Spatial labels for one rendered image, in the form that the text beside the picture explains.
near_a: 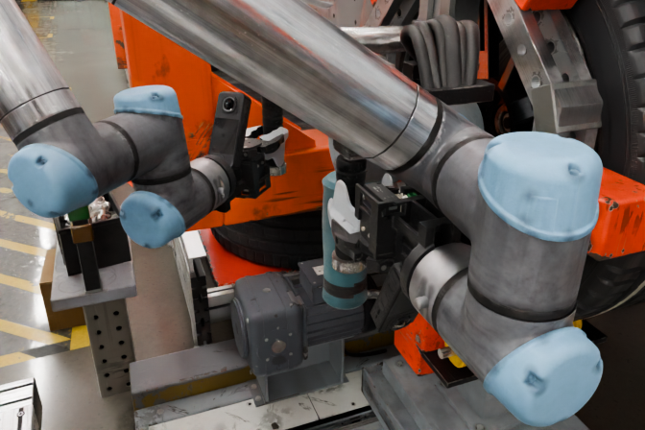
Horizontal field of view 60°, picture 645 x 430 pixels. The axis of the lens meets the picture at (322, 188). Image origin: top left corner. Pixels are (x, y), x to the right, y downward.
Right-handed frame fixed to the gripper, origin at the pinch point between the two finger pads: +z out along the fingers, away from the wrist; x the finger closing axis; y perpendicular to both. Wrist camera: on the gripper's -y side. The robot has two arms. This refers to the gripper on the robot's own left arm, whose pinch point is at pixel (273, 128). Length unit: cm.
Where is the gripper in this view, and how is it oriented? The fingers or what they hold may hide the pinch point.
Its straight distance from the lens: 98.7
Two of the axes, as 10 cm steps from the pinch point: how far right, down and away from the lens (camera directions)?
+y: 0.5, 9.2, 3.8
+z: 3.9, -3.7, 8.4
